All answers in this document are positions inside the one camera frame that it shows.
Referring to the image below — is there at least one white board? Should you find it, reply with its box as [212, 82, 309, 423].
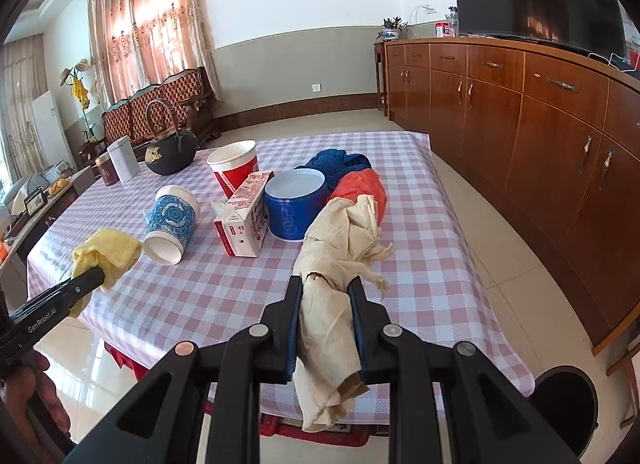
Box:
[31, 89, 71, 170]

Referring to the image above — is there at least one red and white milk carton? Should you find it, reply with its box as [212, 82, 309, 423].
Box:
[213, 170, 275, 258]

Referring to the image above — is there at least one white tea tin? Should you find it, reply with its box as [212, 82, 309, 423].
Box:
[107, 136, 140, 183]

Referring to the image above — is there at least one black cast iron teapot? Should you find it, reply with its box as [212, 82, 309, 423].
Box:
[144, 99, 199, 176]

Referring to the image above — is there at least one black trash bin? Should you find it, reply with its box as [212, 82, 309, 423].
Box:
[527, 365, 599, 460]

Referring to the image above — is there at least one red paper cup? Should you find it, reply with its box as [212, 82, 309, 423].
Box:
[206, 140, 261, 199]

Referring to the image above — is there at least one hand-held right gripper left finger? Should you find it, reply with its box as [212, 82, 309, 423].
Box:
[62, 275, 306, 464]

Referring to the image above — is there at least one potted plant in porcelain pot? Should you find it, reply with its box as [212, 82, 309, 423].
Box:
[376, 16, 411, 42]

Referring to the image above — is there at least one wooden sofa with patterned cushions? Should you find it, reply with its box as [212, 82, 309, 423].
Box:
[101, 66, 221, 150]

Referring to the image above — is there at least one person's left hand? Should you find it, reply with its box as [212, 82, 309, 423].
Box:
[0, 351, 72, 437]

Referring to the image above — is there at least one beige sheer curtain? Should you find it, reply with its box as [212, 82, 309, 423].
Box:
[0, 34, 51, 190]

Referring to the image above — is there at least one small wooden side table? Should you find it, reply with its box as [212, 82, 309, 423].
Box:
[374, 40, 391, 117]

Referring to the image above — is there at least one yellow cloth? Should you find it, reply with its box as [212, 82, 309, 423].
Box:
[71, 228, 143, 319]

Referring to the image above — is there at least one beige cloth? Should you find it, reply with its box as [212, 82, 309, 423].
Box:
[292, 194, 396, 434]

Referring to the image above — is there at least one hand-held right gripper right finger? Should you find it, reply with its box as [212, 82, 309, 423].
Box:
[347, 275, 581, 464]

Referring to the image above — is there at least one maroon tea tin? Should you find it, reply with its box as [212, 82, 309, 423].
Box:
[95, 151, 120, 188]

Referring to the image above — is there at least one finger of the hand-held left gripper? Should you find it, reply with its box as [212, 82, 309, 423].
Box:
[50, 268, 107, 309]

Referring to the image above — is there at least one wooden chair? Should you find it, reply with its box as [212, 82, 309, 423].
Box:
[605, 344, 640, 432]

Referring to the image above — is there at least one blue round tub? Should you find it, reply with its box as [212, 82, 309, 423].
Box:
[264, 168, 327, 241]

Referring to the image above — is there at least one low wooden cabinet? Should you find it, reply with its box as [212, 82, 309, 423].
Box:
[0, 164, 96, 265]

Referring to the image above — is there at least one pink checkered tablecloth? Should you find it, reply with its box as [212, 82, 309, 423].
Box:
[27, 130, 538, 427]

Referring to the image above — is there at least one pink embroidered curtain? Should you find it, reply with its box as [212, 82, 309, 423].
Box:
[85, 0, 221, 110]

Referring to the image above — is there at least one blue patterned paper cup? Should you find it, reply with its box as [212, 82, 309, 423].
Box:
[142, 185, 202, 265]

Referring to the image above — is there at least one blue knitted cloth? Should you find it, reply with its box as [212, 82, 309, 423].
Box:
[292, 148, 373, 190]

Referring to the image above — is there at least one yellow flower floor lamp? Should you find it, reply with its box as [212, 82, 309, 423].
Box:
[59, 58, 103, 145]

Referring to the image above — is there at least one orange cloth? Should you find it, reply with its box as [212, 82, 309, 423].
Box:
[327, 168, 389, 225]

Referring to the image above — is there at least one long wooden sideboard cabinet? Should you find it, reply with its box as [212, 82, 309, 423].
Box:
[382, 36, 640, 357]

